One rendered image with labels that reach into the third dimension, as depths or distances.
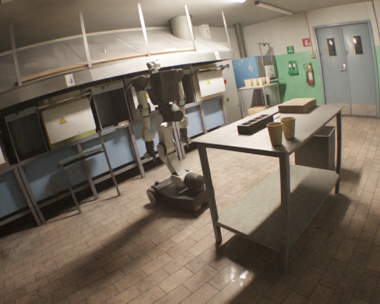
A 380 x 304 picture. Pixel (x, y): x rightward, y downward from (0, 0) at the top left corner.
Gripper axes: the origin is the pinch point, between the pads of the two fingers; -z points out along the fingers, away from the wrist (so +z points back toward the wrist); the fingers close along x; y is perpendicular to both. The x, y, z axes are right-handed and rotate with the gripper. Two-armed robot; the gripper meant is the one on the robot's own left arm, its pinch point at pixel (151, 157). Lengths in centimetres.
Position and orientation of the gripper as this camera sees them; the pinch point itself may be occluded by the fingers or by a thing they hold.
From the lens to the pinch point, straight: 232.2
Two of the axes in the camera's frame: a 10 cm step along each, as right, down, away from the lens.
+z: -0.7, -9.0, -4.4
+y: -7.4, 3.4, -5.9
